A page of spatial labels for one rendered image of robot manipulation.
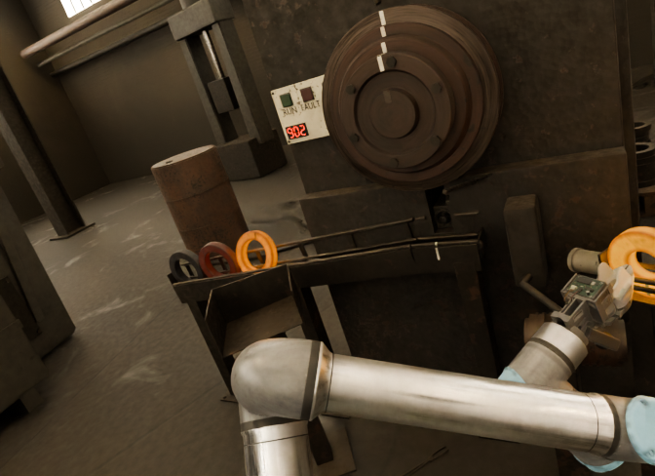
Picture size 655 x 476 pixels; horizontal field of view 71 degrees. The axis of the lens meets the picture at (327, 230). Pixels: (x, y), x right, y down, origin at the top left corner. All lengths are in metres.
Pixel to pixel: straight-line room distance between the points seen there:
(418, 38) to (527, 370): 0.76
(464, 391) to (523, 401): 0.09
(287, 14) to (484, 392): 1.18
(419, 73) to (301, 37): 0.49
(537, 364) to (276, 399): 0.48
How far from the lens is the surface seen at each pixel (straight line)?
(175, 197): 3.98
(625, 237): 1.15
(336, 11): 1.44
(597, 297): 0.99
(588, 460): 0.99
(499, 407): 0.74
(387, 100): 1.15
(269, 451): 0.81
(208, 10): 6.65
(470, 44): 1.18
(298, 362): 0.68
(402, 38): 1.18
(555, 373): 0.94
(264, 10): 1.55
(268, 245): 1.70
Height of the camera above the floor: 1.29
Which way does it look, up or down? 20 degrees down
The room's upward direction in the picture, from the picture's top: 18 degrees counter-clockwise
